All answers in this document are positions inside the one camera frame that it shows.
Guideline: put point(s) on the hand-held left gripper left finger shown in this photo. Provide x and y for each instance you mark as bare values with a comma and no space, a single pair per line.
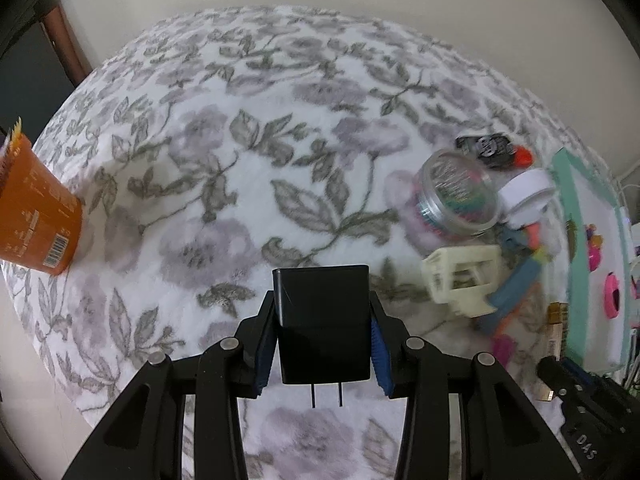
264,360

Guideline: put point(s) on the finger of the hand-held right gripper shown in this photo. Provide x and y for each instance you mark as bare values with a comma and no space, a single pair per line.
552,372

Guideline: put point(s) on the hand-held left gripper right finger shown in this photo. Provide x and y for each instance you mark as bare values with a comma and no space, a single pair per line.
380,360

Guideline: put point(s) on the black wall charger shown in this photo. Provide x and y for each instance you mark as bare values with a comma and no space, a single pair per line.
320,320

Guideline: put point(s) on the orange and blue toy knife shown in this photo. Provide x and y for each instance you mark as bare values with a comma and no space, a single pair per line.
522,240

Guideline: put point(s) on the teal framed toy board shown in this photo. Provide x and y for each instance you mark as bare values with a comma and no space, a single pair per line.
595,200

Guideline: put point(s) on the glass jar with metal lid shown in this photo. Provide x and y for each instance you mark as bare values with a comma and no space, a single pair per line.
450,185

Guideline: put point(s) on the gold rectangular item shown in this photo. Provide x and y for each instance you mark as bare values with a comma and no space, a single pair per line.
557,320

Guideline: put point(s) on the pink flat item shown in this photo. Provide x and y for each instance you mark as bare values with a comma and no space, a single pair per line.
502,349

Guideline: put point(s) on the round pink toy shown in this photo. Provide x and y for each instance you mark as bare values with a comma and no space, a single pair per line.
611,294

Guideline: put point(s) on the black toy car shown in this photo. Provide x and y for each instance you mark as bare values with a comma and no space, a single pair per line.
487,147

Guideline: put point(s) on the floral printed blanket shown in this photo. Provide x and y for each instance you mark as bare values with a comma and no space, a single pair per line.
250,110

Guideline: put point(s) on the orange snack packet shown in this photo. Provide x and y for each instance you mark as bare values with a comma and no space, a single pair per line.
35,210

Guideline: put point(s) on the dark cabinet with brown frame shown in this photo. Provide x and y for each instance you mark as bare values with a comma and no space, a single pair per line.
30,60

